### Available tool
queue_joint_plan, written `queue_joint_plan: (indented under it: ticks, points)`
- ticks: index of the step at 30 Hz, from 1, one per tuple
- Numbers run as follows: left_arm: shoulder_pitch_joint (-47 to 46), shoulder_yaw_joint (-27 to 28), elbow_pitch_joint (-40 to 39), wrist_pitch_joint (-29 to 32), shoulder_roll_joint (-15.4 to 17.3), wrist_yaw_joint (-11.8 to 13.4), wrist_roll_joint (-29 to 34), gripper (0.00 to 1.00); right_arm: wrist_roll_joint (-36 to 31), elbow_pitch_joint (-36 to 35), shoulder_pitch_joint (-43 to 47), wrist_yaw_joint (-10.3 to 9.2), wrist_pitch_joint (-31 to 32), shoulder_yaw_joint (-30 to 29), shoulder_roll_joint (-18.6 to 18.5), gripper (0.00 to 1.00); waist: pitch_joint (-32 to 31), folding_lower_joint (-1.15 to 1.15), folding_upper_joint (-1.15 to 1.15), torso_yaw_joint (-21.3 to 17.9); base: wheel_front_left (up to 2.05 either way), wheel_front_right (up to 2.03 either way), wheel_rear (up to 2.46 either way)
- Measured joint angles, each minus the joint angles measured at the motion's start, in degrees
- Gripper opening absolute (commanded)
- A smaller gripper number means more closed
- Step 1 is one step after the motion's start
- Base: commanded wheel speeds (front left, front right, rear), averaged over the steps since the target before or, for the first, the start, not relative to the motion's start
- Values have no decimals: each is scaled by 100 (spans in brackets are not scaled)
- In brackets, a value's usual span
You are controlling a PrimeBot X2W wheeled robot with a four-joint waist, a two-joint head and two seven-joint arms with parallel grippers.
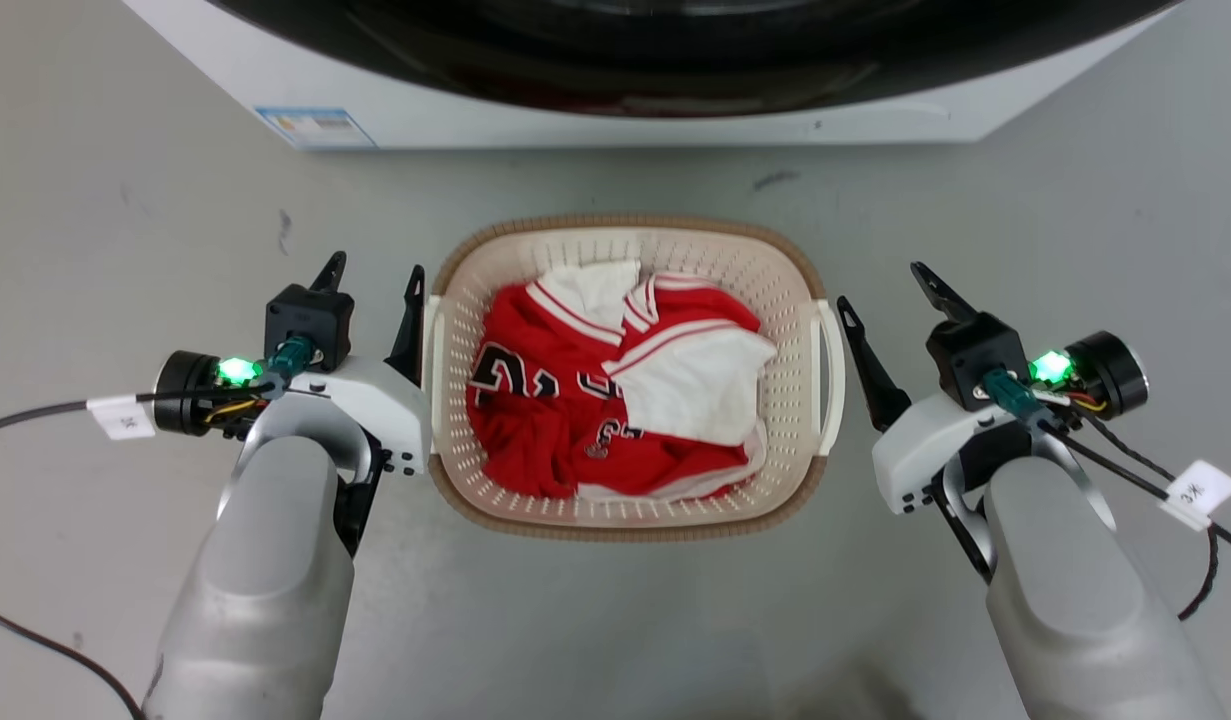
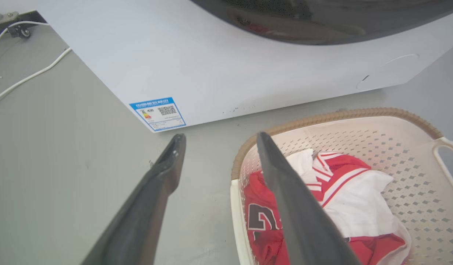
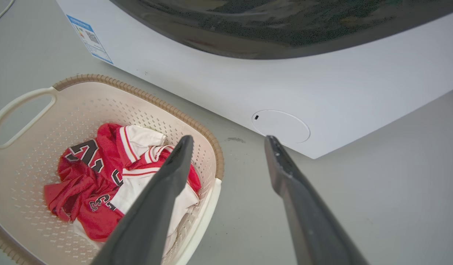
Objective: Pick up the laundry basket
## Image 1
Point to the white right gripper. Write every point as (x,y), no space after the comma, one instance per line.
(915,450)

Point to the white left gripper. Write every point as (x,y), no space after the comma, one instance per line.
(385,395)

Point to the beige plastic laundry basket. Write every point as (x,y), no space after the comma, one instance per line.
(615,515)

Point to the blue energy label sticker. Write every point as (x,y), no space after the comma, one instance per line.
(313,127)

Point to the black left wrist motor cylinder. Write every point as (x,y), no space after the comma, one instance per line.
(187,385)

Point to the black wrist motor cylinder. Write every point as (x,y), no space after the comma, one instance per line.
(187,385)
(1110,372)

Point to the black right wrist motor cylinder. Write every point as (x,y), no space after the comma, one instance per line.
(1110,372)

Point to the red and white jersey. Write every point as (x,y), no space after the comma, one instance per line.
(545,420)

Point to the white washing machine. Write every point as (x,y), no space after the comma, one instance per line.
(675,125)

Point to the dark washing machine door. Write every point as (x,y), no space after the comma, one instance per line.
(675,60)

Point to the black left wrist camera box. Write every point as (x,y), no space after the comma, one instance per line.
(309,322)

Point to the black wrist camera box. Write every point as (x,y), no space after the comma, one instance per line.
(309,322)
(975,352)

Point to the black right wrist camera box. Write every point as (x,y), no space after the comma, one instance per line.
(975,352)

